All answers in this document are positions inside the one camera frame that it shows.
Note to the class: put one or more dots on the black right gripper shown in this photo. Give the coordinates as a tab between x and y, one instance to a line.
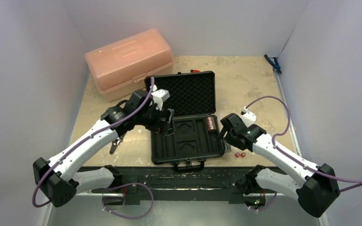
226	130

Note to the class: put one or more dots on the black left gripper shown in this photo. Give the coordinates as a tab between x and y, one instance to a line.
160	126

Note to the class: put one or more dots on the black foam-lined poker case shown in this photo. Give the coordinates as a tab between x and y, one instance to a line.
193	99

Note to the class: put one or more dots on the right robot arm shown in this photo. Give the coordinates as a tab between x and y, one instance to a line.
311	185

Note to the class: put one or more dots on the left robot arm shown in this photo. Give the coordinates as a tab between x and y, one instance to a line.
59	177

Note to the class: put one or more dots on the green poker chip stack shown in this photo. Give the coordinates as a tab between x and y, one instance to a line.
227	147

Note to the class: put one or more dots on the pink translucent storage box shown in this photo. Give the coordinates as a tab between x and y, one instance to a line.
121	67

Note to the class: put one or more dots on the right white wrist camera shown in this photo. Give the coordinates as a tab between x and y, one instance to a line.
248	117

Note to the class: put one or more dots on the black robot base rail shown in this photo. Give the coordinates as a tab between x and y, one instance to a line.
224	184

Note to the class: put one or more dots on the grey black handled pliers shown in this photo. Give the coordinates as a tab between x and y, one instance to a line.
114	145

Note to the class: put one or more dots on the blue handled pliers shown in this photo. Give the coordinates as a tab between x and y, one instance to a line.
274	63

